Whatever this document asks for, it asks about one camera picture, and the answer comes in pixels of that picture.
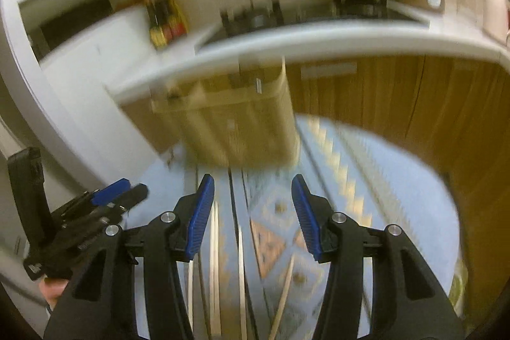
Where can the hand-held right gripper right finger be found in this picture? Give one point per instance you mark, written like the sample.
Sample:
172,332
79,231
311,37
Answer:
306,220

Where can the dark sauce bottle yellow label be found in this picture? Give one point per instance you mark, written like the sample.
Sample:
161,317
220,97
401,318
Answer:
157,25

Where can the wooden base cabinets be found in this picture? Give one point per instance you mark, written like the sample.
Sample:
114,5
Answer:
418,105

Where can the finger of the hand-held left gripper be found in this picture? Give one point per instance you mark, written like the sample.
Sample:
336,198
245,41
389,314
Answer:
133,194
109,192

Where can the white kitchen countertop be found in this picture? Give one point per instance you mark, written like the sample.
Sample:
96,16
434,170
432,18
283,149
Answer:
338,41

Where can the white electric kettle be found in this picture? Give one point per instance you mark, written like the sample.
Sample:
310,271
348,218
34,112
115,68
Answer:
496,15

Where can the black gas stove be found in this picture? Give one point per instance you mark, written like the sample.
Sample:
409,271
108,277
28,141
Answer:
253,17

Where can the dark sauce bottle red label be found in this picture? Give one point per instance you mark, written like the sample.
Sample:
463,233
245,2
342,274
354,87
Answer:
175,19

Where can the wooden chopstick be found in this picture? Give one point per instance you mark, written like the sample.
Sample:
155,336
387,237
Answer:
283,296
215,284
191,296
242,284

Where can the yellow slotted utensil basket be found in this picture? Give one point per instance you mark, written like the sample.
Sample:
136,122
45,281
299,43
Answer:
239,125

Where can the blue patterned tablecloth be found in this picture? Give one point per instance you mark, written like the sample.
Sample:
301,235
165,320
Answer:
398,184

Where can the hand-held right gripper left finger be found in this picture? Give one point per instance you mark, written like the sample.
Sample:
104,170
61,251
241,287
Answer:
201,216

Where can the person's left hand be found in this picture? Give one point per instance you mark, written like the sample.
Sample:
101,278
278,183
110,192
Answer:
52,291

